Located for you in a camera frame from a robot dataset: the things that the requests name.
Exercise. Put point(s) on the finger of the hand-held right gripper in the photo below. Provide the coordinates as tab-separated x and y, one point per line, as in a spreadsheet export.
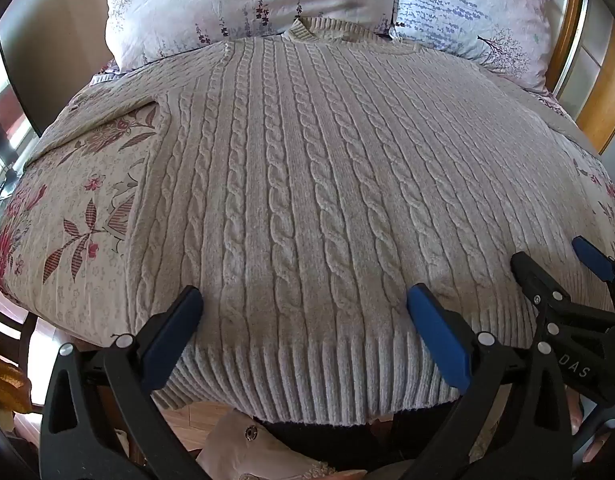
532	277
592	258

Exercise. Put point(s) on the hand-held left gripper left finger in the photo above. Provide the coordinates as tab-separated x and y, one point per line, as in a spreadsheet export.
173	339

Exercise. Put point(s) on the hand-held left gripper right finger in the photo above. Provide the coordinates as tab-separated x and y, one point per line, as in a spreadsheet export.
437	331

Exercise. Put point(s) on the pink cloth with snap button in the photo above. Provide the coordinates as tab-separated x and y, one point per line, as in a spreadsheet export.
237	440

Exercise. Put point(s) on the floral bedspread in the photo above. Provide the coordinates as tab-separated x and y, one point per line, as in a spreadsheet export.
87	200

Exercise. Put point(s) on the wooden headboard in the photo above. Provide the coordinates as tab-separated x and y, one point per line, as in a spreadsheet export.
605	90

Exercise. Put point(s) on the yellow cloth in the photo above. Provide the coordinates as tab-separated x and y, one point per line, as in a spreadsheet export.
5	380

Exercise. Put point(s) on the pale blue printed pillow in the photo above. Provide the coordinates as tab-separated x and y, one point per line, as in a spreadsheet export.
467	10

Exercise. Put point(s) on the dark flat panel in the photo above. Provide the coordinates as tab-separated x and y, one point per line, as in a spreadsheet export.
20	80

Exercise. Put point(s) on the white pillow with purple flowers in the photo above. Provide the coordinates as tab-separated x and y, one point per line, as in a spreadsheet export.
212	0

